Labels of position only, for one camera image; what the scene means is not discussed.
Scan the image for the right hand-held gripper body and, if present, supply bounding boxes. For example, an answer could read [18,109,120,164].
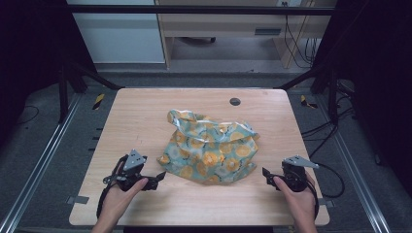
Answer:
[267,154,320,193]

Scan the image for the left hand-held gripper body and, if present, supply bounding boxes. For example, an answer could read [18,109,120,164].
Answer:
[102,149,158,192]

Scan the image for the teal orange-print plastic bag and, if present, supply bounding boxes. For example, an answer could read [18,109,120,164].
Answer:
[156,109,261,185]

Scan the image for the person's right hand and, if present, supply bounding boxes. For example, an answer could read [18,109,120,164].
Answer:
[272,173,319,225]

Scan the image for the person's left hand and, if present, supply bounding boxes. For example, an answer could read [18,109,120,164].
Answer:
[100,160,150,224]

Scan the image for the yellow black hazard tape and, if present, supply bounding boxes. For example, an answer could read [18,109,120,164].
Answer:
[299,94,319,110]
[92,93,106,111]

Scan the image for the white cabinet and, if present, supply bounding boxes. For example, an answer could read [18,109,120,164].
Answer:
[66,0,166,65]

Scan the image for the light wooden desk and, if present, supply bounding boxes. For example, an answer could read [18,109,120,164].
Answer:
[154,0,338,70]

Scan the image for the black floor cables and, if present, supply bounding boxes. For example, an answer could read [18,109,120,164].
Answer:
[300,81,358,159]

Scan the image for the aluminium floor rail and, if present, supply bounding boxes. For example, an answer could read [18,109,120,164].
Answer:
[0,93,83,233]
[315,95,393,233]

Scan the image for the black hanging cables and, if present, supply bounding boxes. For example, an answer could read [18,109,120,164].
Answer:
[281,1,322,70]

